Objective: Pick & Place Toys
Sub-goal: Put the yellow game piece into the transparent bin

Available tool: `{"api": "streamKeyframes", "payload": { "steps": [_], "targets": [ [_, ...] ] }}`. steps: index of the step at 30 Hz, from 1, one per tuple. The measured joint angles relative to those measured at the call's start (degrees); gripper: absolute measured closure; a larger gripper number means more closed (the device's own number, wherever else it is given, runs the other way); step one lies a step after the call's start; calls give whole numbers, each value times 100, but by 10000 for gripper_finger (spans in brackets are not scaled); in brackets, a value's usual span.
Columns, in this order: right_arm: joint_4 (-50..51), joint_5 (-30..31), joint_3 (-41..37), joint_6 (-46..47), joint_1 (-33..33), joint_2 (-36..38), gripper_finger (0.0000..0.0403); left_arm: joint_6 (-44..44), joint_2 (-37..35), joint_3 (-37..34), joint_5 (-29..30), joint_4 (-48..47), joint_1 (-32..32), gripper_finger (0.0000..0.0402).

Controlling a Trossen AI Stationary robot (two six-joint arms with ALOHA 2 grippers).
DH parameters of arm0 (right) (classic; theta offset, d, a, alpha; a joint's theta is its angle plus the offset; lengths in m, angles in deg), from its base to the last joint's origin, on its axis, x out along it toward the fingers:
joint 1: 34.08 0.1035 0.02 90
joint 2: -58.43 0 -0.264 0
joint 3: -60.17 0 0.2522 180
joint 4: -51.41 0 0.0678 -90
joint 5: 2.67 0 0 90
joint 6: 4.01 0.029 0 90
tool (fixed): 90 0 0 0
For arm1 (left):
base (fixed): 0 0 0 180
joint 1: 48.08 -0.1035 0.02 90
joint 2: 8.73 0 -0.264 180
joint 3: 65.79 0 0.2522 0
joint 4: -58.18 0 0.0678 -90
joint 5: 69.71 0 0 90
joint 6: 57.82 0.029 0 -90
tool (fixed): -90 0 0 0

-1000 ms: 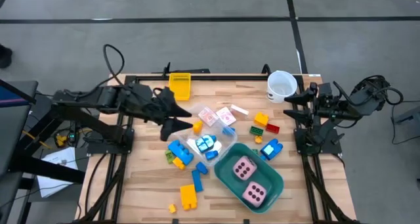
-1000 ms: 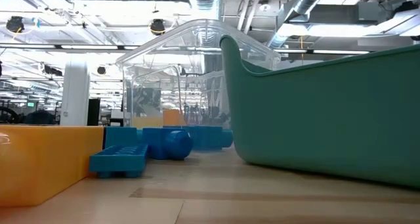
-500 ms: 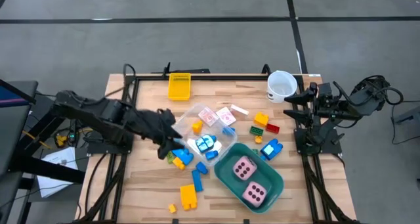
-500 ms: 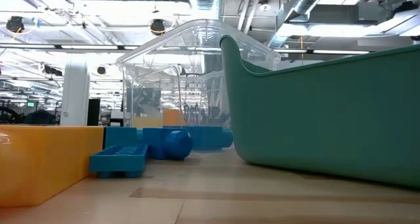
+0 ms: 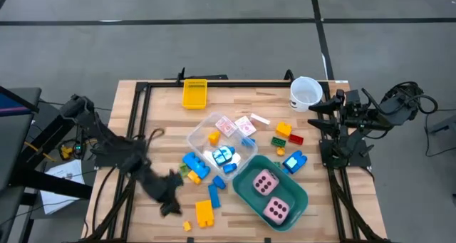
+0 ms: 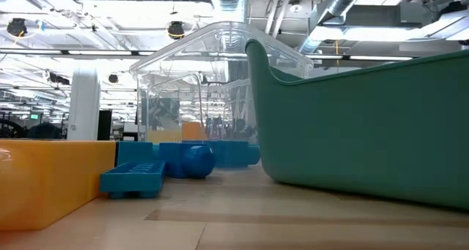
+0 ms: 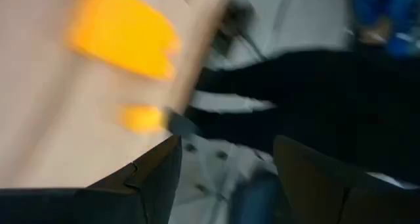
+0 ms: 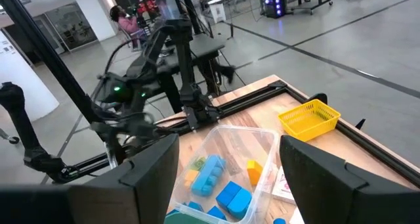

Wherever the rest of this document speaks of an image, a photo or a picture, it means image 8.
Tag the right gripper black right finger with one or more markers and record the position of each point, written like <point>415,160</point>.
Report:
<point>348,197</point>

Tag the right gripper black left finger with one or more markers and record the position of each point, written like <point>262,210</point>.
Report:
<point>98,201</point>

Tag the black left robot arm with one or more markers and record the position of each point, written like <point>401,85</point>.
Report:
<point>183,69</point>

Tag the large blue toy block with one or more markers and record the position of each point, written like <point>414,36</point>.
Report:
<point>279,221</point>

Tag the small green toy block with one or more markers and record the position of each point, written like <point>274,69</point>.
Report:
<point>198,164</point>

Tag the small yellow toy block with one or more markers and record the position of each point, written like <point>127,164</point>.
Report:
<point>191,177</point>

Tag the yellow plastic mesh basket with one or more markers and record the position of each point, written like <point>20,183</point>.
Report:
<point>308,125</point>

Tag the green plastic bin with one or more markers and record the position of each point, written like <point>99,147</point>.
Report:
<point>183,219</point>

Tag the long blue toy block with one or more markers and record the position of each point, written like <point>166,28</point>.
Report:
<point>206,178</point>

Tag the person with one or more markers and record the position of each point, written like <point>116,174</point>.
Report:
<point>129,25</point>

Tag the clear plastic storage bin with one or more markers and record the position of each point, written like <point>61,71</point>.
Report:
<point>236,142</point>

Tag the black work table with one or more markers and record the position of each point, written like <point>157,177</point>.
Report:
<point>203,46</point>

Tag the black padded pole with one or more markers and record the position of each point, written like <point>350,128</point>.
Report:
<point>19,119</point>

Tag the white floor sign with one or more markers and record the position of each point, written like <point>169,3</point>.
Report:
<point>218,13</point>

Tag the black computer blue lights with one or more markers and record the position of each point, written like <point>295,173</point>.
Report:
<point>274,7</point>

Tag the black aluminium rig frame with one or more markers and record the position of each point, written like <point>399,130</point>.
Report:
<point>252,97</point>

